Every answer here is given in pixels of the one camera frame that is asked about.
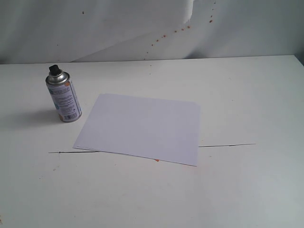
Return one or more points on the silver spray can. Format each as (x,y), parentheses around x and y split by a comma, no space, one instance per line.
(63,94)

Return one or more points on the white paper sheet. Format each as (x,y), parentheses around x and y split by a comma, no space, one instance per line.
(166,130)

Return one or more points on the white backdrop sheet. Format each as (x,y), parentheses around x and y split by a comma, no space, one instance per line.
(49,31)

